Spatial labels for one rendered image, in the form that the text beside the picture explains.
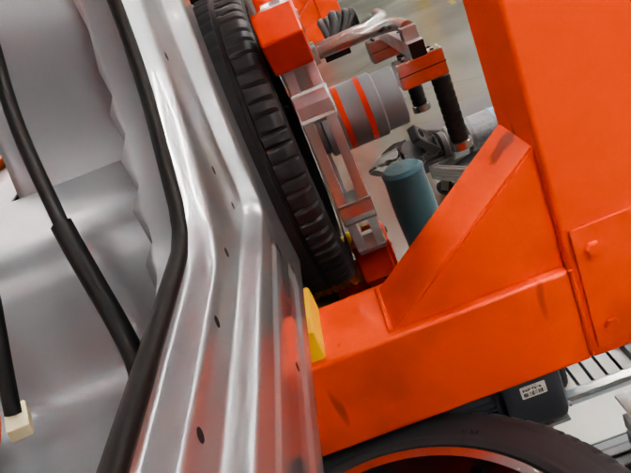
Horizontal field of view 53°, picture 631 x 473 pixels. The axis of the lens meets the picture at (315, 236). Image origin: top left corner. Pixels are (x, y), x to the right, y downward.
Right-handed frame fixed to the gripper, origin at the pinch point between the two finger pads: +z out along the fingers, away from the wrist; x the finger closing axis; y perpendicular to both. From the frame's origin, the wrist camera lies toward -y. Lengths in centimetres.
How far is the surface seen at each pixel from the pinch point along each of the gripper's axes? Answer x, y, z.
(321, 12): 247, 234, -19
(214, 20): 11, -61, 18
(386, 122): -6.6, -32.7, -5.0
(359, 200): -25, -43, 6
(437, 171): 40, 111, -30
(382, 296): -46, -52, 8
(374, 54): 15.2, -24.9, -9.4
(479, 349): -59, -55, -2
